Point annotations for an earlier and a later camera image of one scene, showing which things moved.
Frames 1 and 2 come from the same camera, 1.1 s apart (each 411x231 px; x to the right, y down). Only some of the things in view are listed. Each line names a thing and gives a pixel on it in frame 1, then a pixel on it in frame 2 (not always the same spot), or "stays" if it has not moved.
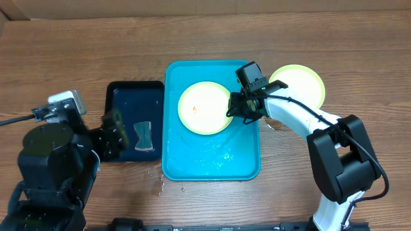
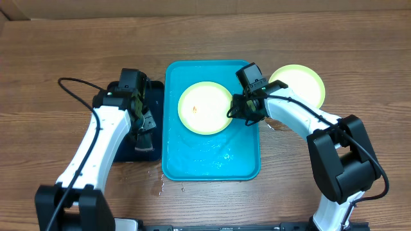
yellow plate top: (203, 107) stays
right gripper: (237, 110) stays
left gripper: (112, 135) to (149, 122)
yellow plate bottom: (304, 84) stays
